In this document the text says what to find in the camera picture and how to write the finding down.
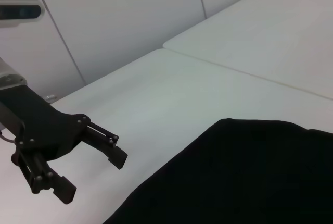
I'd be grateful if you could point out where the grey left gripper cable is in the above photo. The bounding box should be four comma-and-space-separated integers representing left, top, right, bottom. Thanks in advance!
0, 130, 17, 144

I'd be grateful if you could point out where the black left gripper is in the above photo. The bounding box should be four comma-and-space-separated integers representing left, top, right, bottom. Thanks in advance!
0, 84, 129, 205

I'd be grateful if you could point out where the white head camera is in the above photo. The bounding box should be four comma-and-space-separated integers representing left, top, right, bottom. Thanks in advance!
0, 0, 45, 29

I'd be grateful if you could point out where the black shirt with white lettering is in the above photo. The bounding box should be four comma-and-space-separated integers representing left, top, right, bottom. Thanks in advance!
103, 117, 333, 224

